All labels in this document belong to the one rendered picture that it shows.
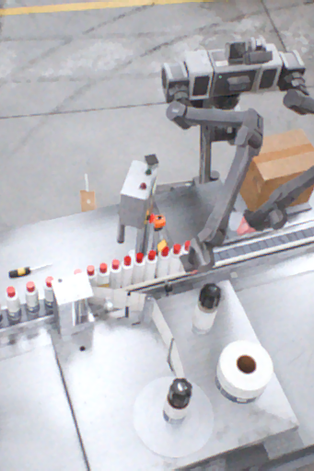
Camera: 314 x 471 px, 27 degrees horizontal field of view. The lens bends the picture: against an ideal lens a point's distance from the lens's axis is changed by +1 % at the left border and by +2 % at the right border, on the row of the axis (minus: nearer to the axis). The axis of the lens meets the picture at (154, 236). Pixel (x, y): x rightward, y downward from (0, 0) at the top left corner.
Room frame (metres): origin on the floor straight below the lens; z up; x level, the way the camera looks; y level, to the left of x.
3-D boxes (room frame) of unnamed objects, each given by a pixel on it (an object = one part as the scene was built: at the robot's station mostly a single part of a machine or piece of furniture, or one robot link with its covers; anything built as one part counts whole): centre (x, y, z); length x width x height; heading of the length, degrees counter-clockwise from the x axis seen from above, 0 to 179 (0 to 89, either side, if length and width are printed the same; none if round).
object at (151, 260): (1.46, 0.00, 0.98); 0.05 x 0.05 x 0.20
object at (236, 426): (1.04, -0.14, 0.86); 0.80 x 0.67 x 0.05; 116
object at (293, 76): (2.17, -0.49, 1.45); 0.09 x 0.08 x 0.12; 109
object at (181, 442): (0.88, -0.17, 0.89); 0.31 x 0.31 x 0.01
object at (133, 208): (1.52, 0.08, 1.38); 0.17 x 0.10 x 0.19; 171
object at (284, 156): (2.08, -0.53, 0.99); 0.30 x 0.24 x 0.27; 116
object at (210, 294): (1.28, -0.25, 1.03); 0.09 x 0.09 x 0.30
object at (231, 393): (1.06, -0.41, 0.95); 0.20 x 0.20 x 0.14
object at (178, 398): (0.88, -0.17, 1.04); 0.09 x 0.09 x 0.29
